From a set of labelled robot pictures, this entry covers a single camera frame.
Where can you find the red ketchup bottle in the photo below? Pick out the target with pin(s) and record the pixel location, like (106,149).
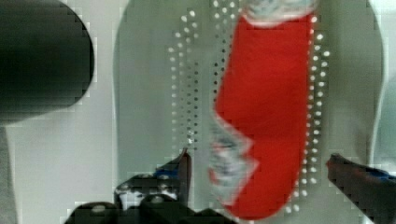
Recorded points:
(258,131)

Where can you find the black round cylinder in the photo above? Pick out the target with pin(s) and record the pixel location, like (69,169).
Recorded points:
(46,58)

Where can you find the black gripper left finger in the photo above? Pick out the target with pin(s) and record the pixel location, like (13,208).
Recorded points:
(172,179)

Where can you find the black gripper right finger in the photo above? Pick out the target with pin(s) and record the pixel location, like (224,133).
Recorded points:
(372,190)

